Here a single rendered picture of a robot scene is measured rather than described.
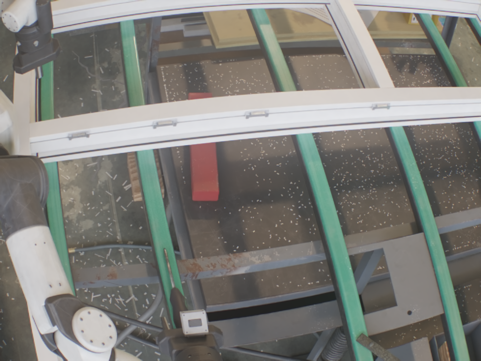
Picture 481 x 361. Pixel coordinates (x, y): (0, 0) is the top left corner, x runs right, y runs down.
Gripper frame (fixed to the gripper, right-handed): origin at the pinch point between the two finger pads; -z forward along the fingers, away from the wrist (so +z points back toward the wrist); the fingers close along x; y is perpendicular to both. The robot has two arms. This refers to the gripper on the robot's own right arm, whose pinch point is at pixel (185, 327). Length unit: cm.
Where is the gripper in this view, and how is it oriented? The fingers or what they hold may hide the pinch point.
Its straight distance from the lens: 151.4
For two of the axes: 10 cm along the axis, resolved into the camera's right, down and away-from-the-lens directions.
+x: -9.7, 1.1, -1.9
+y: 0.0, 8.7, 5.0
